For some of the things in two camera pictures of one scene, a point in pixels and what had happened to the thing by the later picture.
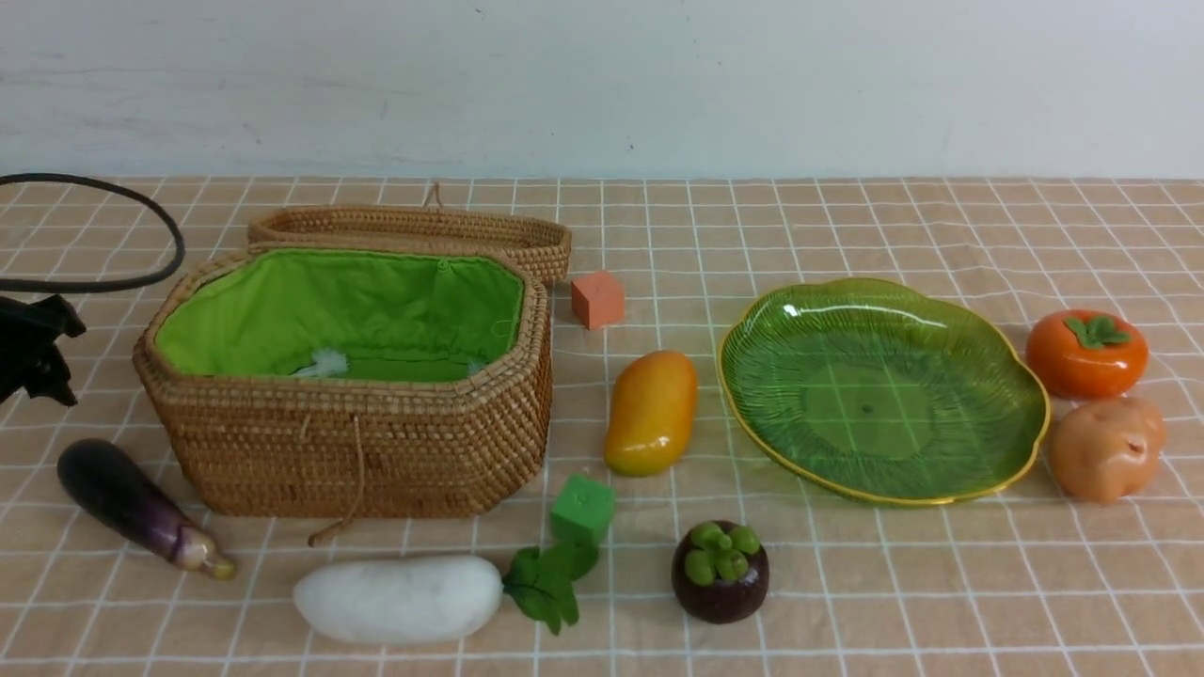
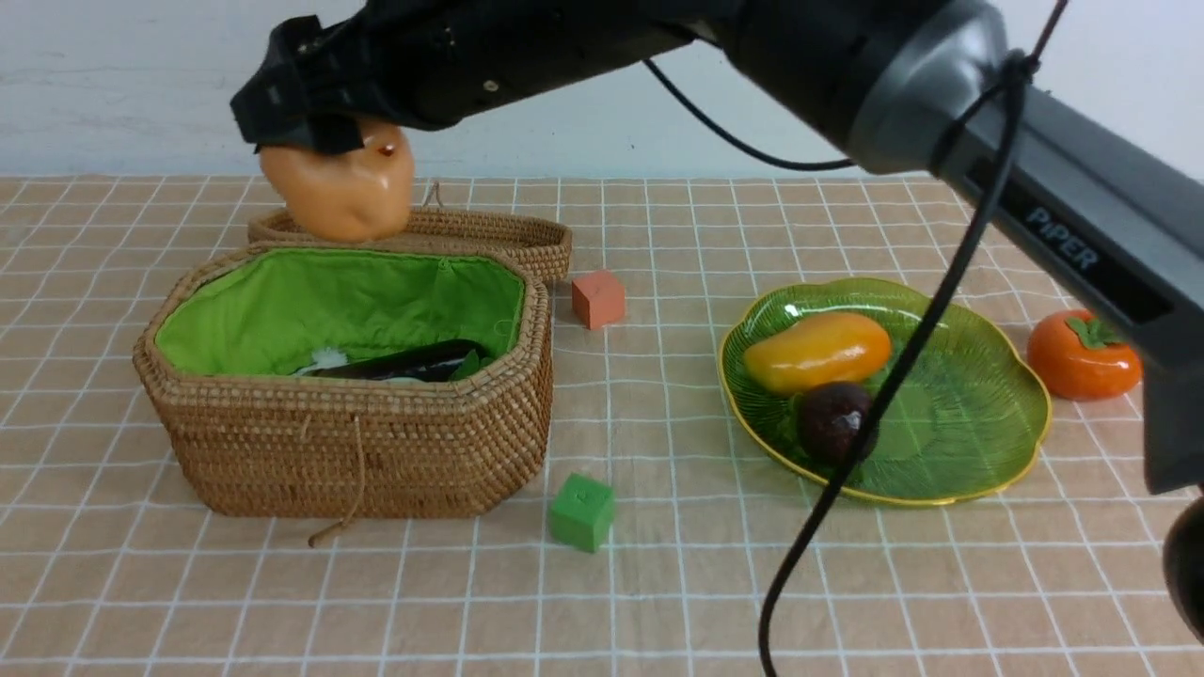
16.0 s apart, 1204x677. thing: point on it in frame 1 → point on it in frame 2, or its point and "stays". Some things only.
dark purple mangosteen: [720, 574] → [830, 414]
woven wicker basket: [350, 381] stays
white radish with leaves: [414, 600] → [325, 356]
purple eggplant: [105, 482] → [431, 362]
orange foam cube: [597, 299] stays
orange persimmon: [1086, 354] stays
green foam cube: [582, 510] stays
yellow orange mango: [654, 404] → [817, 349]
